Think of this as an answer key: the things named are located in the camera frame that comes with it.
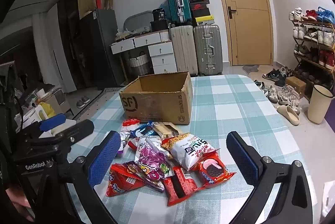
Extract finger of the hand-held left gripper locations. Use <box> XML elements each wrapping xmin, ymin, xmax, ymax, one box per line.
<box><xmin>39</xmin><ymin>113</ymin><xmax>66</xmax><ymax>132</ymax></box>
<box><xmin>39</xmin><ymin>119</ymin><xmax>95</xmax><ymax>147</ymax></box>

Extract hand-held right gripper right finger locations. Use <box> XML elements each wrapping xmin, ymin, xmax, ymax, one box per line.
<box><xmin>226</xmin><ymin>131</ymin><xmax>313</xmax><ymax>224</ymax></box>

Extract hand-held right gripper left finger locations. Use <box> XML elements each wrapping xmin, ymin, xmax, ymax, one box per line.
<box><xmin>35</xmin><ymin>131</ymin><xmax>123</xmax><ymax>224</ymax></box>

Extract red triangular snack packet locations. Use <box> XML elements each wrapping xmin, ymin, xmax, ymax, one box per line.
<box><xmin>105</xmin><ymin>163</ymin><xmax>147</xmax><ymax>197</ymax></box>

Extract red sandwich cookie packet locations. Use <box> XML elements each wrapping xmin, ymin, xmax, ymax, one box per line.
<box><xmin>195</xmin><ymin>153</ymin><xmax>236</xmax><ymax>189</ymax></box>

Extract red and white snack packet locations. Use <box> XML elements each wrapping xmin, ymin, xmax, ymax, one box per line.
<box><xmin>122</xmin><ymin>119</ymin><xmax>140</xmax><ymax>133</ymax></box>

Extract purple candy bag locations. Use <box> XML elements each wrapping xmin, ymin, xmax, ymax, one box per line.
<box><xmin>135</xmin><ymin>135</ymin><xmax>174</xmax><ymax>193</ymax></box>

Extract blue cookie packet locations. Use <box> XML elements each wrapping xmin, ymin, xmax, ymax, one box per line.
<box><xmin>129</xmin><ymin>122</ymin><xmax>157</xmax><ymax>138</ymax></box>

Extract white noodle snack bag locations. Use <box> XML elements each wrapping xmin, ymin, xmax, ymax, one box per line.
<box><xmin>161</xmin><ymin>132</ymin><xmax>219</xmax><ymax>171</ymax></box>

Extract clear cracker sandwich packet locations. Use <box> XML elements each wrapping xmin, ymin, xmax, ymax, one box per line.
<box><xmin>152</xmin><ymin>122</ymin><xmax>184</xmax><ymax>138</ymax></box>

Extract red wafer packet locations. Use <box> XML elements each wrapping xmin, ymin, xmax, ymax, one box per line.
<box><xmin>162</xmin><ymin>166</ymin><xmax>202</xmax><ymax>207</ymax></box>

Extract brown cardboard box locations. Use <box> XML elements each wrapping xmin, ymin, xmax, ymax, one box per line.
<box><xmin>120</xmin><ymin>72</ymin><xmax>193</xmax><ymax>125</ymax></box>

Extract person's left hand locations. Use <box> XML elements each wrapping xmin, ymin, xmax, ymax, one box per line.
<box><xmin>5</xmin><ymin>186</ymin><xmax>34</xmax><ymax>222</ymax></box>

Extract yellow cloth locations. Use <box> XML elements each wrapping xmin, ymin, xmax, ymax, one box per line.
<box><xmin>42</xmin><ymin>102</ymin><xmax>57</xmax><ymax>118</ymax></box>

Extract white detergent jug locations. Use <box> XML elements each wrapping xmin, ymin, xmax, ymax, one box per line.
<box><xmin>22</xmin><ymin>105</ymin><xmax>49</xmax><ymax>130</ymax></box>

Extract grey storage box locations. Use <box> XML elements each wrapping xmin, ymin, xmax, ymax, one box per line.
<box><xmin>39</xmin><ymin>88</ymin><xmax>66</xmax><ymax>112</ymax></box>

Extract patterned rug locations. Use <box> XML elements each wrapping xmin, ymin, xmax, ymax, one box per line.
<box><xmin>71</xmin><ymin>87</ymin><xmax>131</xmax><ymax>120</ymax></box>

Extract beige slide sandal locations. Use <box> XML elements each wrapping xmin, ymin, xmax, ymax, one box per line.
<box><xmin>276</xmin><ymin>105</ymin><xmax>300</xmax><ymax>125</ymax></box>

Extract pile of sneakers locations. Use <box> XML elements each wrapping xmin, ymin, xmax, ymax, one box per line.
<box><xmin>253</xmin><ymin>67</ymin><xmax>301</xmax><ymax>115</ymax></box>

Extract black refrigerator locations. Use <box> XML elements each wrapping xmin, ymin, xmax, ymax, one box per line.
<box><xmin>79</xmin><ymin>8</ymin><xmax>125</xmax><ymax>90</ymax></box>

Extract grey door mat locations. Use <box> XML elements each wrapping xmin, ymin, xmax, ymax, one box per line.
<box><xmin>242</xmin><ymin>64</ymin><xmax>278</xmax><ymax>81</ymax></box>

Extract woven laundry basket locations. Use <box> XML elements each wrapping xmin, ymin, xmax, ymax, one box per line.
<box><xmin>128</xmin><ymin>52</ymin><xmax>151</xmax><ymax>77</ymax></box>

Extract small brown carton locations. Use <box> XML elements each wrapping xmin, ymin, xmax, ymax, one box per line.
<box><xmin>285</xmin><ymin>76</ymin><xmax>307</xmax><ymax>97</ymax></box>

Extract cream waste bin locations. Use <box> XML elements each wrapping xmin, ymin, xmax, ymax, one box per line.
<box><xmin>307</xmin><ymin>84</ymin><xmax>334</xmax><ymax>124</ymax></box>

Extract dark wardrobe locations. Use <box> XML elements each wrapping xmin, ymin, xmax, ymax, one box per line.
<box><xmin>56</xmin><ymin>0</ymin><xmax>93</xmax><ymax>88</ymax></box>

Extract white drawer desk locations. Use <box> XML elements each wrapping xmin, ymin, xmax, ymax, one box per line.
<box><xmin>110</xmin><ymin>31</ymin><xmax>178</xmax><ymax>75</ymax></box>

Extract silver suitcase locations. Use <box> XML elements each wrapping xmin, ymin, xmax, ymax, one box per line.
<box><xmin>194</xmin><ymin>24</ymin><xmax>223</xmax><ymax>76</ymax></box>

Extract grey oval tray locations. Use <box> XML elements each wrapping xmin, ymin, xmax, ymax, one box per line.
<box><xmin>123</xmin><ymin>11</ymin><xmax>155</xmax><ymax>33</ymax></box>

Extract beige suitcase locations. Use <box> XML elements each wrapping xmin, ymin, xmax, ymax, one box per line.
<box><xmin>170</xmin><ymin>23</ymin><xmax>198</xmax><ymax>77</ymax></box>

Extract shoe rack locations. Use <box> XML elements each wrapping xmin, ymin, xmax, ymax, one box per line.
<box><xmin>289</xmin><ymin>7</ymin><xmax>335</xmax><ymax>99</ymax></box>

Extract black container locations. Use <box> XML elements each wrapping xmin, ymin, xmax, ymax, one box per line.
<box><xmin>150</xmin><ymin>20</ymin><xmax>170</xmax><ymax>32</ymax></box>

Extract black bag with white label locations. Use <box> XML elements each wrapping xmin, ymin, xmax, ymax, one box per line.
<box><xmin>152</xmin><ymin>8</ymin><xmax>168</xmax><ymax>22</ymax></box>

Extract wooden door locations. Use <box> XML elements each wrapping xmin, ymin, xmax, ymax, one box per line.
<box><xmin>209</xmin><ymin>0</ymin><xmax>274</xmax><ymax>66</ymax></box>

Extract yellow and black shoe box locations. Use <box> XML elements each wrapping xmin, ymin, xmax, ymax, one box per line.
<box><xmin>195</xmin><ymin>15</ymin><xmax>215</xmax><ymax>26</ymax></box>

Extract rows of assorted shoes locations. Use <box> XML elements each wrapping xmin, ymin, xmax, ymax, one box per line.
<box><xmin>289</xmin><ymin>6</ymin><xmax>335</xmax><ymax>70</ymax></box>

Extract plain black shoe box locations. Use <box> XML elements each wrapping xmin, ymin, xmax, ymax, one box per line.
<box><xmin>192</xmin><ymin>8</ymin><xmax>211</xmax><ymax>17</ymax></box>

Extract teal suitcase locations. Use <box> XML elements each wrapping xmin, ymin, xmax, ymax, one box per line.
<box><xmin>165</xmin><ymin>0</ymin><xmax>193</xmax><ymax>24</ymax></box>

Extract black cable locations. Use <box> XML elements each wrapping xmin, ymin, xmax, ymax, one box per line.
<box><xmin>13</xmin><ymin>96</ymin><xmax>25</xmax><ymax>133</ymax></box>

